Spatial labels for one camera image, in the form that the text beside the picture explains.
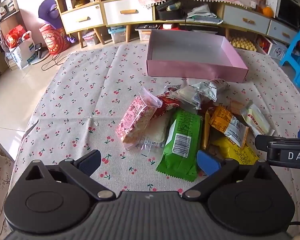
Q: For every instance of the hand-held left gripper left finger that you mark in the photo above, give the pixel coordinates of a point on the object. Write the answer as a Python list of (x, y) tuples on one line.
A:
[(90, 162)]

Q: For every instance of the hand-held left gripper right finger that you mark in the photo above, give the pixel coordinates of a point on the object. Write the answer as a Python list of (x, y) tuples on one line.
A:
[(207, 162)]

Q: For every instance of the pale yellow cream packet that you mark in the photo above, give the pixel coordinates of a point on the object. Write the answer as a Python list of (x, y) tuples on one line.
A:
[(255, 117)]

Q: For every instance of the yellow snack packet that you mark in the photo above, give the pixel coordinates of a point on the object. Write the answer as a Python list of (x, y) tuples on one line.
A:
[(237, 152)]

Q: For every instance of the gold snack packet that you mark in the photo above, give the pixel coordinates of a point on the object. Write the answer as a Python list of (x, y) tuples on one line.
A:
[(205, 130)]

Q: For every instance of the green snack packet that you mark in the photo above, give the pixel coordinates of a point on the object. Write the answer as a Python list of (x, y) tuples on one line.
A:
[(182, 135)]

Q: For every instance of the orange snack packet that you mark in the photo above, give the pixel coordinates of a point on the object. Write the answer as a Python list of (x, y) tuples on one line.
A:
[(227, 122)]

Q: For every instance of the brown cracker packet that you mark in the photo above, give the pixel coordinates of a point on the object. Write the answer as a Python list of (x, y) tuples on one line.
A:
[(236, 107)]

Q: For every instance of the dark red snack packet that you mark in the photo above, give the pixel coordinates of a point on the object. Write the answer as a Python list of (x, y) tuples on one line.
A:
[(207, 106)]

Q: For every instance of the clear white bread packet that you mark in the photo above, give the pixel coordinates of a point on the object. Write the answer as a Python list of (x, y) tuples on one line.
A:
[(157, 130)]

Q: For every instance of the pink nougat packet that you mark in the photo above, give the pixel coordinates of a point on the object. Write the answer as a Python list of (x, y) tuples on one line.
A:
[(135, 120)]

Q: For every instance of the silver snack packet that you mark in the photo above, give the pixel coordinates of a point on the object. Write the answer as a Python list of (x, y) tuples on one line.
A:
[(210, 87)]

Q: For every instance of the pink cardboard box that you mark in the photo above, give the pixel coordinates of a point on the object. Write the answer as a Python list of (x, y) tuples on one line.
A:
[(190, 72)]

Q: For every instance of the blue plastic stool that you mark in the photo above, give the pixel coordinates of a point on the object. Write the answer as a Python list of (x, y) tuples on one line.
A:
[(296, 50)]

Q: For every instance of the white printed box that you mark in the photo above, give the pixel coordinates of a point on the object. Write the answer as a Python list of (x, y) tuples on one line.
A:
[(277, 50)]

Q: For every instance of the beige branch print bag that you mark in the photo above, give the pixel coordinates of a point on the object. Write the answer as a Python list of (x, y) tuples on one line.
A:
[(0, 180)]

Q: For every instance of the red toy box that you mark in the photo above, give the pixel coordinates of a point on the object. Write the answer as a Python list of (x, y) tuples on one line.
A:
[(263, 43)]

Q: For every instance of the yellow egg tray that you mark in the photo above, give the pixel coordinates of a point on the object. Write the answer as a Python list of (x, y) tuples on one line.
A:
[(242, 43)]

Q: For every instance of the small grey drawer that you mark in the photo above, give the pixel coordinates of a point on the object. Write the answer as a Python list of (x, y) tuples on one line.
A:
[(282, 32)]

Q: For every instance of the phone stand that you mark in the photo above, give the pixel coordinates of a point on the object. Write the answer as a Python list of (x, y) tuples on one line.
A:
[(37, 53)]

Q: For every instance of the wide grey drawer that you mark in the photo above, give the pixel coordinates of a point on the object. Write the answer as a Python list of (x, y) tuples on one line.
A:
[(247, 20)]

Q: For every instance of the black microwave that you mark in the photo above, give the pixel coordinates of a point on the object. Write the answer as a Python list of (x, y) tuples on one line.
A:
[(290, 12)]

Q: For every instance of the white shopping bag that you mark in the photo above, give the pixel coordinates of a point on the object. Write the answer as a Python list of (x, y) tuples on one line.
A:
[(21, 55)]

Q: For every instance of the red cartoon bag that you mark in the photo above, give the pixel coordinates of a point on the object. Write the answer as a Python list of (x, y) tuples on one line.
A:
[(53, 40)]

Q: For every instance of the blue lid storage box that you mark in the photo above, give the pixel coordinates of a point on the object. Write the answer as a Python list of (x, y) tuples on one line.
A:
[(117, 35)]

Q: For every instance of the pile of papers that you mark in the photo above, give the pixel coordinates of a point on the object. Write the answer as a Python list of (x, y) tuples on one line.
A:
[(202, 15)]

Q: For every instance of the clear storage box black lid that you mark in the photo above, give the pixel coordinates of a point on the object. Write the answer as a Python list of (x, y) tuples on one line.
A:
[(145, 33)]

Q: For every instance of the small white drawer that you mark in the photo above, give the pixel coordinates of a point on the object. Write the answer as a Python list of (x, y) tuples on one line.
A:
[(82, 18)]

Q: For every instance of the red gift bag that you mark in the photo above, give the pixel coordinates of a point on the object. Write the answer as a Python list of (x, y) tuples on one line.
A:
[(13, 36)]

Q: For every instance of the wooden shelf cabinet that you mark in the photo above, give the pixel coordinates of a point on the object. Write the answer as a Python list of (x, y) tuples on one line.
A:
[(105, 10)]

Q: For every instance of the purple hat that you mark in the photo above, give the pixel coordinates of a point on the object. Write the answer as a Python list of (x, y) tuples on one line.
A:
[(50, 12)]

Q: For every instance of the wide white drawer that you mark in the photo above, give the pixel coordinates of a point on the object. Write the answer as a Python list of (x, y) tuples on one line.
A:
[(127, 11)]

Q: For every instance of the black lunch box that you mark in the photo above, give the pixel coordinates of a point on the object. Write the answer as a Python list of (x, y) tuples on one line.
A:
[(170, 10)]

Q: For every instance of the wooden bookshelf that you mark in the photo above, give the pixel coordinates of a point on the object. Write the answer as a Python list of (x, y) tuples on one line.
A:
[(2, 30)]

